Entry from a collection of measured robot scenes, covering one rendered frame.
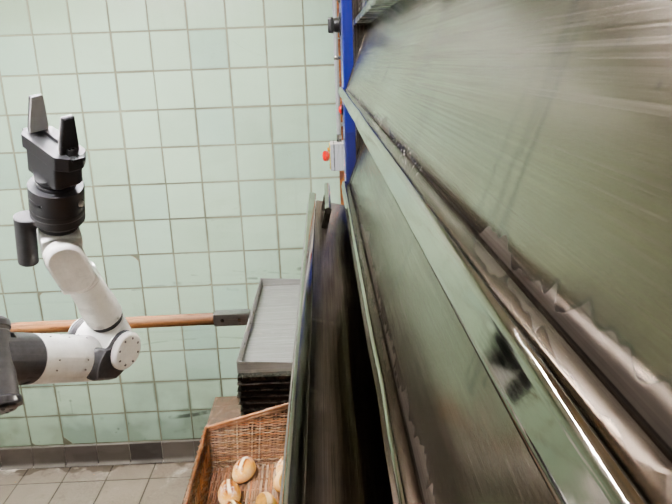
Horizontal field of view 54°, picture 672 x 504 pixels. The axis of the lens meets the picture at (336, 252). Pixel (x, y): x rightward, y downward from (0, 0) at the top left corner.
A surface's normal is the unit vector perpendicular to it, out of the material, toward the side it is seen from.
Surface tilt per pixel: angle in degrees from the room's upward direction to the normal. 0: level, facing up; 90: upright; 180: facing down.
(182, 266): 90
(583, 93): 70
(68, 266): 113
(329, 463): 13
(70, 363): 98
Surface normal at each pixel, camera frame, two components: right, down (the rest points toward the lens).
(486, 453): -0.94, -0.33
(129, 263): 0.03, 0.28
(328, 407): 0.18, -0.94
